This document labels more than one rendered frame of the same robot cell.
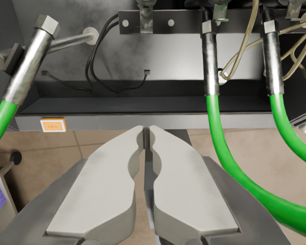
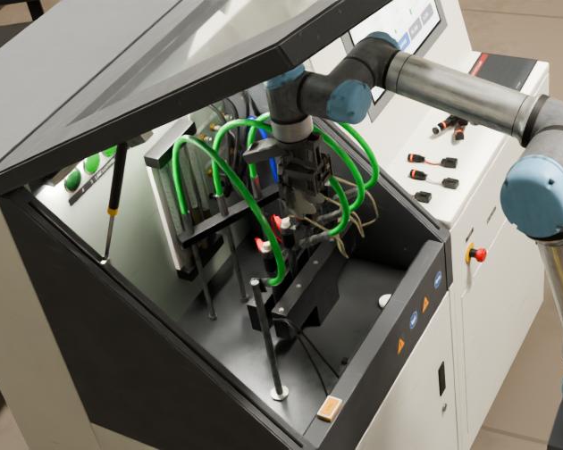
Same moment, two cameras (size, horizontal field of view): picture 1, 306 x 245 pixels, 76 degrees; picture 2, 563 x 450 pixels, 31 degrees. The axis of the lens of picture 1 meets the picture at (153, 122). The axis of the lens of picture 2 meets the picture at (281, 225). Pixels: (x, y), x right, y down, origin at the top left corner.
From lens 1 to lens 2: 1.99 m
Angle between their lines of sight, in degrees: 69
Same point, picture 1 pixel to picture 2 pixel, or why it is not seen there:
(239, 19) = (321, 251)
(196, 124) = (402, 299)
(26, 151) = not seen: outside the picture
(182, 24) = (304, 280)
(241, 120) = (418, 267)
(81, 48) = (285, 408)
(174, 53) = (340, 334)
